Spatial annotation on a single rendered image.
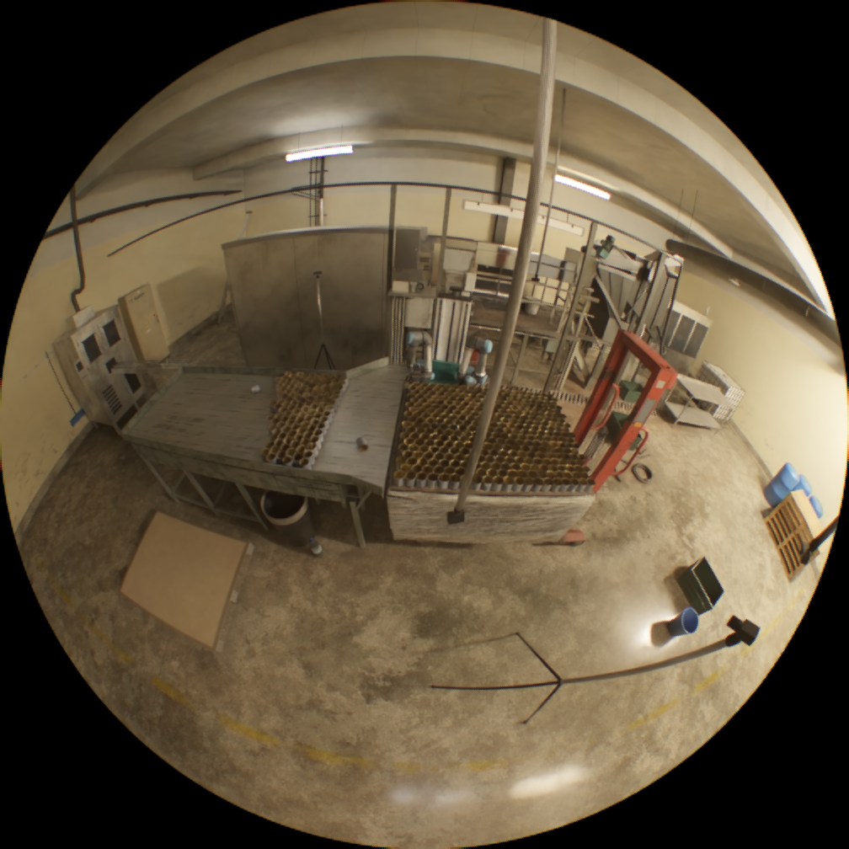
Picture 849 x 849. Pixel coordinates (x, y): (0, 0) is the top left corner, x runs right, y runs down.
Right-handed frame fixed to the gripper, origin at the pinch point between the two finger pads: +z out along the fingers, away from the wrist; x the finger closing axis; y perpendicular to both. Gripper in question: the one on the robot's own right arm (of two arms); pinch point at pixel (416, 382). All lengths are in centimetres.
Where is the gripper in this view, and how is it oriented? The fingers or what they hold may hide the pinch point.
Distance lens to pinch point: 259.4
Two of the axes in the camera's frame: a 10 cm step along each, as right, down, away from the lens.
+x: -10.0, -0.2, -0.5
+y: -0.5, 7.5, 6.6
